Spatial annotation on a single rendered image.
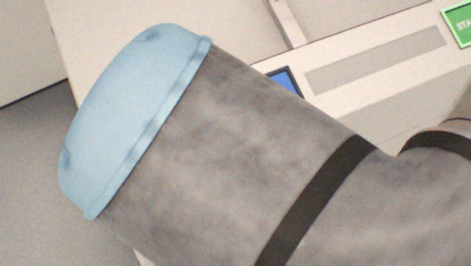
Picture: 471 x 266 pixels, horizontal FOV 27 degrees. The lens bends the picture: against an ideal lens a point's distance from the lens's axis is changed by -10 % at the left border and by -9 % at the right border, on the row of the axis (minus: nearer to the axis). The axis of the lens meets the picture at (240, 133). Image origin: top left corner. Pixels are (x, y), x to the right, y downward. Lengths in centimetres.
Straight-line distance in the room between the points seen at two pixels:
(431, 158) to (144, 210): 15
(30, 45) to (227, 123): 151
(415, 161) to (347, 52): 65
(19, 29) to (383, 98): 95
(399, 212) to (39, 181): 172
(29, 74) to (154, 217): 159
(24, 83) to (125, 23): 79
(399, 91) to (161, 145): 68
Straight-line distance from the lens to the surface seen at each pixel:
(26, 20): 192
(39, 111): 224
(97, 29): 137
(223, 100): 52
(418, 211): 50
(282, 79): 116
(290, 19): 132
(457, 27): 121
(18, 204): 218
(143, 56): 53
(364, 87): 116
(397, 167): 52
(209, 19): 136
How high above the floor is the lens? 201
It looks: 67 degrees down
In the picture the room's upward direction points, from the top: 2 degrees counter-clockwise
